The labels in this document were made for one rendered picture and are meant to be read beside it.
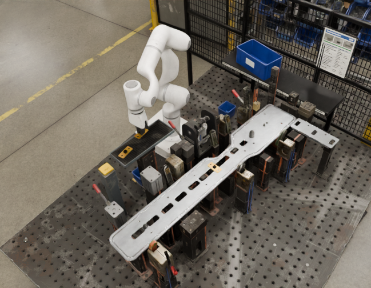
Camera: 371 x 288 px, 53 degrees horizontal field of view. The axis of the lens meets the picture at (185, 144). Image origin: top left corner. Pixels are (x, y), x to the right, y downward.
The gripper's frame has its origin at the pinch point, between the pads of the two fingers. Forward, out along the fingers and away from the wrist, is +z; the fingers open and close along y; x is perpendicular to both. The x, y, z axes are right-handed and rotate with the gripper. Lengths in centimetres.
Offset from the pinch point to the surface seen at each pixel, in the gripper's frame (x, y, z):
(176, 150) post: 8.8, 17.0, 14.4
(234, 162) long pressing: 26, 45, 24
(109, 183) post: -29.5, -0.2, 16.1
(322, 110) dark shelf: 91, 71, 21
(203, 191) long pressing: -1.1, 41.4, 24.0
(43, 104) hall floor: 57, -214, 124
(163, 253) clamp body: -44, 48, 18
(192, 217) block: -19, 47, 21
